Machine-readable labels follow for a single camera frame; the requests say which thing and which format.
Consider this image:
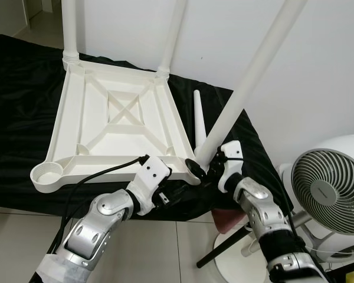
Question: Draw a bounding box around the black metal rack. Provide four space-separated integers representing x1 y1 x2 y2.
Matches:
326 258 354 283

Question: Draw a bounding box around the white door frame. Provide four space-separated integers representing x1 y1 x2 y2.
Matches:
22 0 63 17

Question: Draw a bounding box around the white plastic table leg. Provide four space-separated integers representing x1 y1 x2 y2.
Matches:
195 0 308 172
61 0 81 64
156 0 188 78
193 90 208 148

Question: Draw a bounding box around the black metal table leg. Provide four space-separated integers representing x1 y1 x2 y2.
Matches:
196 227 252 269

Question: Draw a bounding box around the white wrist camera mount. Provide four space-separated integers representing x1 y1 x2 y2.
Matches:
219 141 246 193
126 155 172 216

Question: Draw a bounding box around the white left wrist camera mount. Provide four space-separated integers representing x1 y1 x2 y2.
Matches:
126 155 172 216

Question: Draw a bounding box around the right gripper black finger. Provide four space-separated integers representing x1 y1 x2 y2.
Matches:
184 157 205 179

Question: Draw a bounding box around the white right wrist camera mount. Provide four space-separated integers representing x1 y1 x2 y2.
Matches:
219 141 246 193

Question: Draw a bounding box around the white pedestal fan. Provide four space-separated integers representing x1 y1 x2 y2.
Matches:
214 134 354 283

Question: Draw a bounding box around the black cloth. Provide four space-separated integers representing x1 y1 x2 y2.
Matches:
0 34 293 222

